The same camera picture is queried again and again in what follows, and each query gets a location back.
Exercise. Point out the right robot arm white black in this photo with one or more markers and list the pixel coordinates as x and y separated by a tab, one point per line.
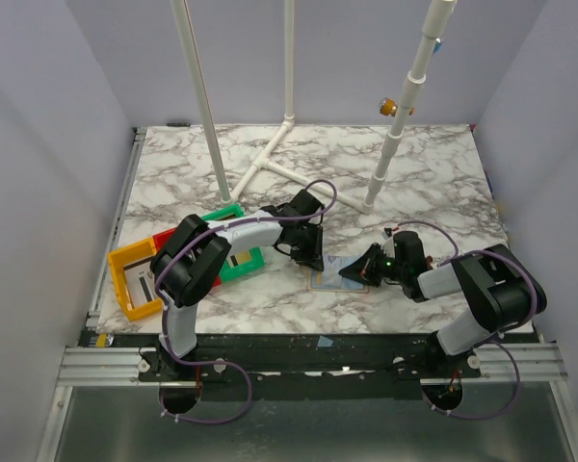
500	293

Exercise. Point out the silver card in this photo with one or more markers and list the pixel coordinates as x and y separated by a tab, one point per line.
332	265

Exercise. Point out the green plastic bin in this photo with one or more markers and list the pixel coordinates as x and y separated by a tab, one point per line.
227	273

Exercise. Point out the beige card holder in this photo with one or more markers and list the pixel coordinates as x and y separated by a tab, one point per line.
313	284

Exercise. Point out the gold credit card in bin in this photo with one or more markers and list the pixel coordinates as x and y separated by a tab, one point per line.
239	259

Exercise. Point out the orange knob on pipe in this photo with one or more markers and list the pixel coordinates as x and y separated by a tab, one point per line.
388	107

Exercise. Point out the red plastic bin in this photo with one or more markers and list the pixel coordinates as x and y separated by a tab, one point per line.
160	239

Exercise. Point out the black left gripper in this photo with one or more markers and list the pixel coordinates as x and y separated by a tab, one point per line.
313	256

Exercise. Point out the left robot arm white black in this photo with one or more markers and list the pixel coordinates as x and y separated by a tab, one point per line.
188	264

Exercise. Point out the yellow plastic bin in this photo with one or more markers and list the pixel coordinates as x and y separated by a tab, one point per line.
137	254

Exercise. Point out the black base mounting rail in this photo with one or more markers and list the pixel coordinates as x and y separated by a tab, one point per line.
232	367

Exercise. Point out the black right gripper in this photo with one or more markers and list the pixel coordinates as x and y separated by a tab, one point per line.
372	265

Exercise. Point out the aluminium extrusion rail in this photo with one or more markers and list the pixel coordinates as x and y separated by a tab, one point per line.
87	364

